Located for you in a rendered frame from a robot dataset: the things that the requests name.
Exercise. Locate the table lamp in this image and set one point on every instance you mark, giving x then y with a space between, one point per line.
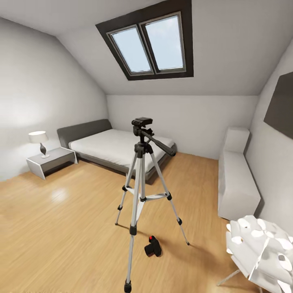
39 137

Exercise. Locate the nightstand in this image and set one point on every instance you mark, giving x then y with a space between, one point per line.
39 165

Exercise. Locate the fixed window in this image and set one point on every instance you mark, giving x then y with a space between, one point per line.
154 42

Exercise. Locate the wall mounted tv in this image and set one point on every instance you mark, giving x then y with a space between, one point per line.
280 110

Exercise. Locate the bed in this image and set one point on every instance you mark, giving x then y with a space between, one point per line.
97 142

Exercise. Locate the camera tripod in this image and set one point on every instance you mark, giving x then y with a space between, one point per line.
139 199

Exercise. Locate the bookcase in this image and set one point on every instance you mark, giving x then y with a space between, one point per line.
237 192

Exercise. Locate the digital camera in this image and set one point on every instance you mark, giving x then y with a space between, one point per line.
153 247

